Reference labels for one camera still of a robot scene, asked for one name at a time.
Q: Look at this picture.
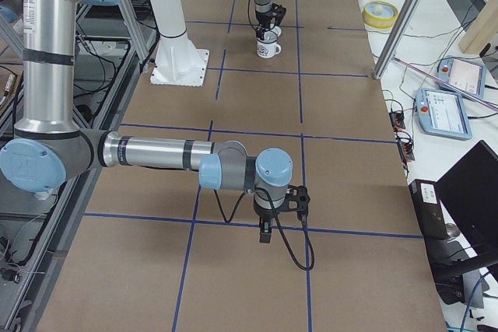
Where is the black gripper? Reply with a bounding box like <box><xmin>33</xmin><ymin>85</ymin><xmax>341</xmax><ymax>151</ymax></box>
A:
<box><xmin>255</xmin><ymin>11</ymin><xmax>275</xmax><ymax>40</ymax></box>

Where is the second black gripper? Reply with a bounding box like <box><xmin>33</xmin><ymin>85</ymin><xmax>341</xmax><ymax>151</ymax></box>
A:
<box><xmin>254</xmin><ymin>201</ymin><xmax>275</xmax><ymax>243</ymax></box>

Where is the clear glass funnel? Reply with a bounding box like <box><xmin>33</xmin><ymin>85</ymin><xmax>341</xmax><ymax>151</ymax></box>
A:
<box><xmin>256</xmin><ymin>26</ymin><xmax>282</xmax><ymax>44</ymax></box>

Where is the white enamel mug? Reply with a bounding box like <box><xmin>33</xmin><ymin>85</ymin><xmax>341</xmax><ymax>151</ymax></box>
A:
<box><xmin>256</xmin><ymin>38</ymin><xmax>282</xmax><ymax>59</ymax></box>

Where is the yellow rimmed bowl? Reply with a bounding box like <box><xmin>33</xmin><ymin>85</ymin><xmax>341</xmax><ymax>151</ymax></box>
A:
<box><xmin>362</xmin><ymin>0</ymin><xmax>399</xmax><ymax>30</ymax></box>

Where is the upper orange terminal block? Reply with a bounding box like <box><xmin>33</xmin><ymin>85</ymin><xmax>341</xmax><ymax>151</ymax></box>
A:
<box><xmin>389</xmin><ymin>110</ymin><xmax>405</xmax><ymax>131</ymax></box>

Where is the orange terminal block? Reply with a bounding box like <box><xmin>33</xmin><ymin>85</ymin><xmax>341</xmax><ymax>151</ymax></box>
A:
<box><xmin>397</xmin><ymin>138</ymin><xmax>415</xmax><ymax>163</ymax></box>
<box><xmin>389</xmin><ymin>110</ymin><xmax>405</xmax><ymax>131</ymax></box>

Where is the lower orange terminal block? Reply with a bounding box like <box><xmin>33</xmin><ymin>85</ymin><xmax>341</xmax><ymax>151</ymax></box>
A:
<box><xmin>397</xmin><ymin>138</ymin><xmax>415</xmax><ymax>163</ymax></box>

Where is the black desktop computer box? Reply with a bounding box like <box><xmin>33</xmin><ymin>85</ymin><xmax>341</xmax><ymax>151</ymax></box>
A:
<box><xmin>409</xmin><ymin>179</ymin><xmax>461</xmax><ymax>240</ymax></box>

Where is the near teach pendant tablet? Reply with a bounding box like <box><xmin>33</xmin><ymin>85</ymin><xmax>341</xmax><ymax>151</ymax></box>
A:
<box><xmin>416</xmin><ymin>88</ymin><xmax>472</xmax><ymax>140</ymax></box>

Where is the teach pendant tablet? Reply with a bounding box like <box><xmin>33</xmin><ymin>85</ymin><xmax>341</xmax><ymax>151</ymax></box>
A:
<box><xmin>437</xmin><ymin>56</ymin><xmax>486</xmax><ymax>99</ymax></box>
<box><xmin>416</xmin><ymin>88</ymin><xmax>472</xmax><ymax>140</ymax></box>

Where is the black computer monitor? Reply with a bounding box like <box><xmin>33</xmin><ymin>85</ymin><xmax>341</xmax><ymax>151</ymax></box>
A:
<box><xmin>432</xmin><ymin>140</ymin><xmax>497</xmax><ymax>281</ymax></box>

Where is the far teach pendant tablet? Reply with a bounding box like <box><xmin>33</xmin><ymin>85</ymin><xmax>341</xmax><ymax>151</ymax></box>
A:
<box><xmin>437</xmin><ymin>56</ymin><xmax>486</xmax><ymax>99</ymax></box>

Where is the wooden board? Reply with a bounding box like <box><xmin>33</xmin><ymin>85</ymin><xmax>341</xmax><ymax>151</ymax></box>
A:
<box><xmin>458</xmin><ymin>0</ymin><xmax>498</xmax><ymax>54</ymax></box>

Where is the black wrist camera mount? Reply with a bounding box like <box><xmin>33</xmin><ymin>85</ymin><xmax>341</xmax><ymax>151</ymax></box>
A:
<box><xmin>270</xmin><ymin>3</ymin><xmax>286</xmax><ymax>26</ymax></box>
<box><xmin>279</xmin><ymin>185</ymin><xmax>310</xmax><ymax>222</ymax></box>

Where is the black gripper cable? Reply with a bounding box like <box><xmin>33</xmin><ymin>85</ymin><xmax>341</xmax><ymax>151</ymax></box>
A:
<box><xmin>246</xmin><ymin>0</ymin><xmax>261</xmax><ymax>31</ymax></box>
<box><xmin>212</xmin><ymin>187</ymin><xmax>315</xmax><ymax>271</ymax></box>

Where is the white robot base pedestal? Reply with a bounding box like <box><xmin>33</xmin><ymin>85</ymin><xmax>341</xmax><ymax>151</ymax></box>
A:
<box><xmin>150</xmin><ymin>0</ymin><xmax>209</xmax><ymax>87</ymax></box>

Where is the aluminium frame rail structure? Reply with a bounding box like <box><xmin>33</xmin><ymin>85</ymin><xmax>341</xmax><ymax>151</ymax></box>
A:
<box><xmin>1</xmin><ymin>0</ymin><xmax>153</xmax><ymax>331</ymax></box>

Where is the aluminium frame post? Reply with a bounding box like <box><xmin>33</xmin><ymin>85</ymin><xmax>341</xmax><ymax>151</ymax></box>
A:
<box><xmin>373</xmin><ymin>0</ymin><xmax>421</xmax><ymax>80</ymax></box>

